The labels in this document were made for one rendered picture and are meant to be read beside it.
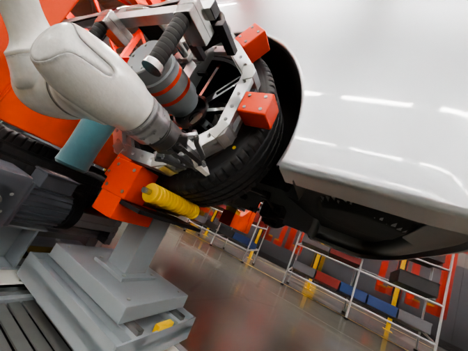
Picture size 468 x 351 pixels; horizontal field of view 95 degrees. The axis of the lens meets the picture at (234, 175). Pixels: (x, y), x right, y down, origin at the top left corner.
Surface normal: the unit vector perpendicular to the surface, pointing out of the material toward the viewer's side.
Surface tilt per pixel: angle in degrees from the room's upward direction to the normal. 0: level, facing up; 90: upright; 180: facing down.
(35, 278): 90
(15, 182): 90
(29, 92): 138
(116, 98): 109
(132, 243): 90
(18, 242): 90
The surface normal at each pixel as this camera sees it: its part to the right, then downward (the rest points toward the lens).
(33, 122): 0.84, 0.27
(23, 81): -0.39, 0.37
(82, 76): 0.51, 0.55
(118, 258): -0.36, -0.37
